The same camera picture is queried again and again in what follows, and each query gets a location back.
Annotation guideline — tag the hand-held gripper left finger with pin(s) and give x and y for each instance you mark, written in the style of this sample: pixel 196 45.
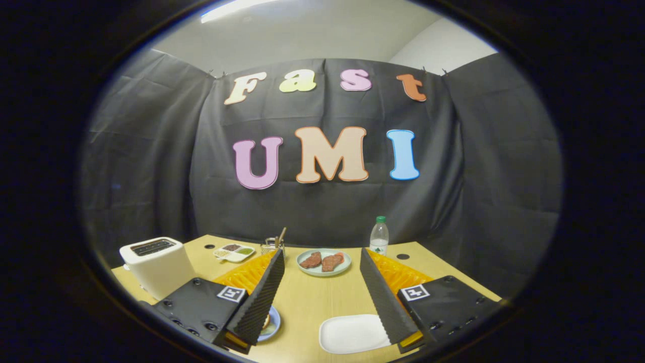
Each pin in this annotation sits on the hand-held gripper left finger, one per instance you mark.
pixel 259 302

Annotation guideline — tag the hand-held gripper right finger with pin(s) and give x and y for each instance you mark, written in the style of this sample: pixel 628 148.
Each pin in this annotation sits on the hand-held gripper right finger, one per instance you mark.
pixel 383 297

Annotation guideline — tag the small blue plate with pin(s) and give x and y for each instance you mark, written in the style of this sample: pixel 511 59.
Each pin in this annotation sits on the small blue plate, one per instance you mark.
pixel 274 322

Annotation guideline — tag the white rectangular plate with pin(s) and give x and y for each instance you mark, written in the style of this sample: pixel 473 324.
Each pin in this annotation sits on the white rectangular plate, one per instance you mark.
pixel 352 334

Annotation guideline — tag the white divided sauce dish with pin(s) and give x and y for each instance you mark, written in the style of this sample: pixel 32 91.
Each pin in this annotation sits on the white divided sauce dish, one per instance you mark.
pixel 234 253

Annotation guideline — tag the clear water bottle green cap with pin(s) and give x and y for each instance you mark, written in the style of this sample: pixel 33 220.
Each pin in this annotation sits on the clear water bottle green cap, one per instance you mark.
pixel 379 239

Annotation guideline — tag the brown meat slice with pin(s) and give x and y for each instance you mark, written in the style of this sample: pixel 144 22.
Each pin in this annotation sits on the brown meat slice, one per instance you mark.
pixel 311 260
pixel 332 262

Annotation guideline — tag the pale green round plate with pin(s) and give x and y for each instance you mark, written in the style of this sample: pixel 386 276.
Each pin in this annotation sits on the pale green round plate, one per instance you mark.
pixel 322 274

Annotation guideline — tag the white toaster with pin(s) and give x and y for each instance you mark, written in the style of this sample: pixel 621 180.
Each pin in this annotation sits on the white toaster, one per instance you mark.
pixel 158 269

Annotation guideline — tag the black backdrop cloth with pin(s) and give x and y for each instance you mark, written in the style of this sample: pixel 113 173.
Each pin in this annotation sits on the black backdrop cloth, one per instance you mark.
pixel 478 191

